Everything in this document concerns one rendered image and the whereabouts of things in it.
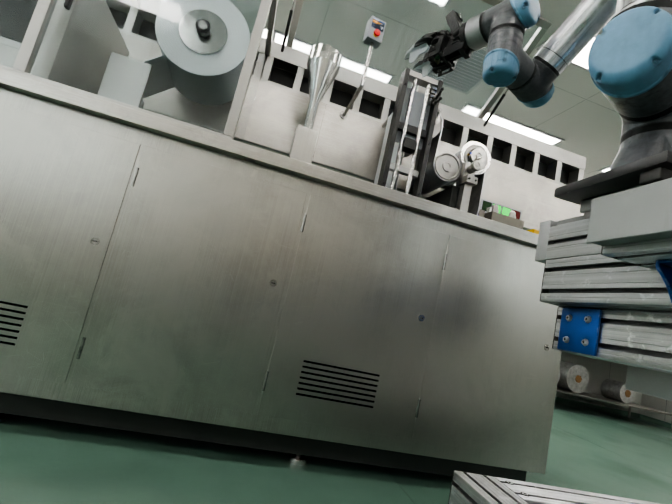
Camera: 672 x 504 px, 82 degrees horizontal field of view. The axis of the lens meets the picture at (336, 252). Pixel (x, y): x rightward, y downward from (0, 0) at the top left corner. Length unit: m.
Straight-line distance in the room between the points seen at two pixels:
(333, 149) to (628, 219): 1.48
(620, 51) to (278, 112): 1.45
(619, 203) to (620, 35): 0.29
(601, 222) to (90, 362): 1.18
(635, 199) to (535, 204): 1.77
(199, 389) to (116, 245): 0.46
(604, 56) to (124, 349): 1.23
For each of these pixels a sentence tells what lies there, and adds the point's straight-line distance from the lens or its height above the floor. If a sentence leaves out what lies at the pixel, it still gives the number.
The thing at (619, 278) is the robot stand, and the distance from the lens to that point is 0.80.
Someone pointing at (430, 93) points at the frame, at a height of 1.38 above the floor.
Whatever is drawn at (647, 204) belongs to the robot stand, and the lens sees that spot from 0.64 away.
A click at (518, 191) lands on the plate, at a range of 2.36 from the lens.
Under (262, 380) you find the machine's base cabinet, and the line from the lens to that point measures 1.21.
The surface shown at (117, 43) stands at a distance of 1.47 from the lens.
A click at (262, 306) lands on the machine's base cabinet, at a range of 1.18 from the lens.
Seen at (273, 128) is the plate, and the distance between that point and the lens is 1.92.
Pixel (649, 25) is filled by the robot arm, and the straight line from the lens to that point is 0.82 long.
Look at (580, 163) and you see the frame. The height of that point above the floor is 1.61.
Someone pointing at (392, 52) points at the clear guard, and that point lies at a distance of 2.13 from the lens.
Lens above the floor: 0.48
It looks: 8 degrees up
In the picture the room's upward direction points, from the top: 13 degrees clockwise
